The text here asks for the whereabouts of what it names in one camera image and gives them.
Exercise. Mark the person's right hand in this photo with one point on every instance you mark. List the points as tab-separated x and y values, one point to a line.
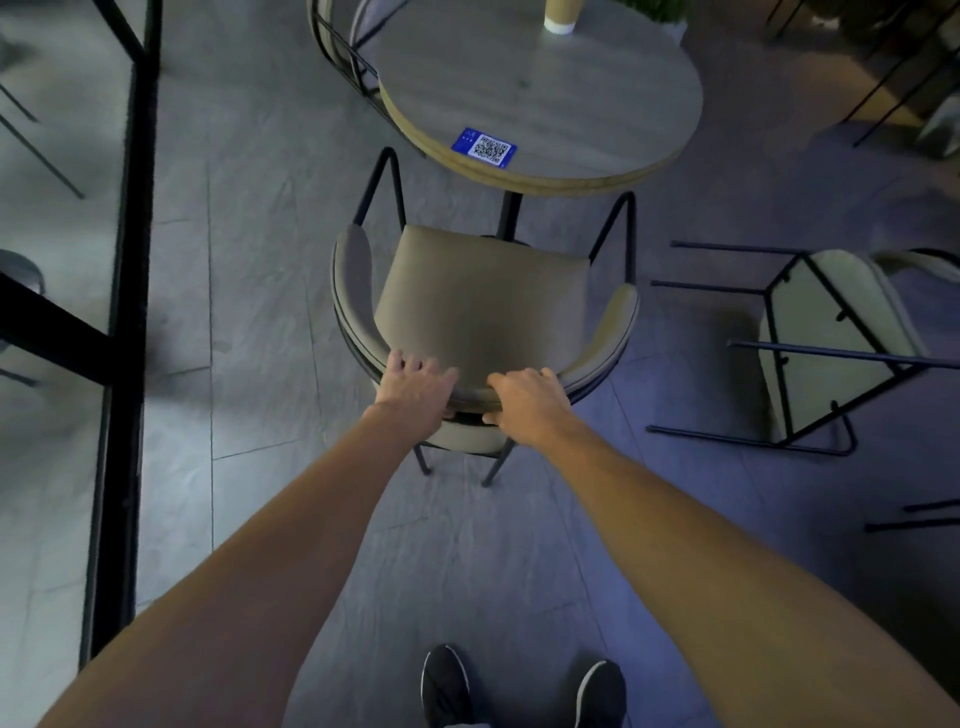
531	409

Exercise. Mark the person's left hand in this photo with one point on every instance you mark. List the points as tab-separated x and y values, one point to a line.
411	396

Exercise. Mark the person's left little finger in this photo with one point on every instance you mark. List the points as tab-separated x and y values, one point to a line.
394	362

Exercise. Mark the person's left middle finger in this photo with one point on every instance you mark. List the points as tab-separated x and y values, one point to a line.
431	370

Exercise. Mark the person's right thumb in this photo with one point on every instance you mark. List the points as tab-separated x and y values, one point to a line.
493	418

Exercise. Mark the beige cushioned black-frame chair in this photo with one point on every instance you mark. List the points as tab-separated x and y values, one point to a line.
480	300

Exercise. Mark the person's left forearm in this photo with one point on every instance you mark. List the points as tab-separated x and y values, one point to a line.
247	592

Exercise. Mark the person's right forearm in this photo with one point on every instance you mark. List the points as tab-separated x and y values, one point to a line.
720	585

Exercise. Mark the blue square code sticker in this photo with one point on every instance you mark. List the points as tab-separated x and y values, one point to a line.
485	148

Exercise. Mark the person's left black shoe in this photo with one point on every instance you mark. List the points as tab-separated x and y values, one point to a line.
445	686

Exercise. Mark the person's black shoe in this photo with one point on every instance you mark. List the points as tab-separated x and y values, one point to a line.
600	694
445	686

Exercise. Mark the black-framed glass partition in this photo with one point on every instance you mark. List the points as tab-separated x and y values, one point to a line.
127	300

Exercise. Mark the person's right black shoe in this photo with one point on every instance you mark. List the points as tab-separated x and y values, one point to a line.
600	694

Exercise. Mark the round grey wooden table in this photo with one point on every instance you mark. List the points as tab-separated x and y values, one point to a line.
540	90

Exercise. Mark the brown paper cup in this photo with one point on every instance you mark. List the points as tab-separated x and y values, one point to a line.
562	15

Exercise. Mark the green potted plant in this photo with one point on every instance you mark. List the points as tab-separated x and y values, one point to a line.
660	11

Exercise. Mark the black metal chair legs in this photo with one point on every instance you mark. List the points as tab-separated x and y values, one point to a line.
911	517

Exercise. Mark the dark background chair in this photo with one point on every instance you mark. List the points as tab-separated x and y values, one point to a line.
892	75

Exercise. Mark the toppled beige black-frame chair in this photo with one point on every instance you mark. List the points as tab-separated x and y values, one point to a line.
832	337

